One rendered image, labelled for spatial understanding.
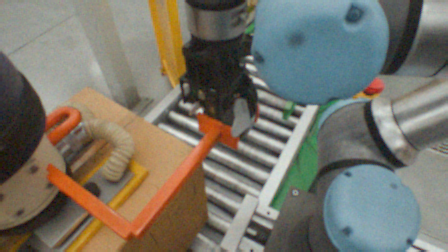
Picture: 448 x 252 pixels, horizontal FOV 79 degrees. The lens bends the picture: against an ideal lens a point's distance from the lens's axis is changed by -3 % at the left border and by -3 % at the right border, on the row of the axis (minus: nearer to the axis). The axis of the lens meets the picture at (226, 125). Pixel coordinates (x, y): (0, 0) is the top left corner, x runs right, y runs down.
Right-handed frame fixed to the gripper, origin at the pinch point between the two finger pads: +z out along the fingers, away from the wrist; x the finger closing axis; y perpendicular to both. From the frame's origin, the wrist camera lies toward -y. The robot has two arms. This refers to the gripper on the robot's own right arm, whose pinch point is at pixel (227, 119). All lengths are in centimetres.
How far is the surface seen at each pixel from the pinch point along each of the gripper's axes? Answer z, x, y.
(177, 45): 45, -70, -61
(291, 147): 61, 4, -45
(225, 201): 65, -8, -10
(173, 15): 29, -69, -62
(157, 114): 61, -58, -28
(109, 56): 68, -123, -53
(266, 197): 61, 6, -18
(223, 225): 65, -3, -1
